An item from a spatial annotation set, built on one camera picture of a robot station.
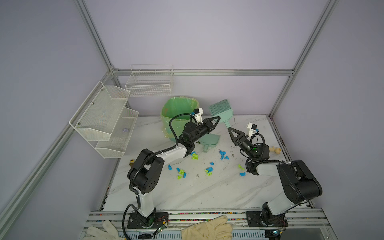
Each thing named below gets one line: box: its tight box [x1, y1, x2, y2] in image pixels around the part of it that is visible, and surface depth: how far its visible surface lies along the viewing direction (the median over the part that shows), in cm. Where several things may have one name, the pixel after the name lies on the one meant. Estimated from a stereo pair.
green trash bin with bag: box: [160, 96, 200, 142], surface depth 98 cm
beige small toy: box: [269, 146, 282, 154], surface depth 100 cm
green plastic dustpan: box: [199, 133, 221, 153], surface depth 106 cm
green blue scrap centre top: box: [190, 151, 199, 160], surface depth 98 cm
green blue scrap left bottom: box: [176, 167, 187, 180], surface depth 90 cm
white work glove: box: [82, 220, 125, 240], surface depth 72 cm
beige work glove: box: [181, 214, 233, 240], surface depth 72 cm
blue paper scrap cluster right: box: [219, 149, 230, 161], surface depth 100 cm
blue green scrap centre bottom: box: [205, 167, 214, 176], surface depth 92 cm
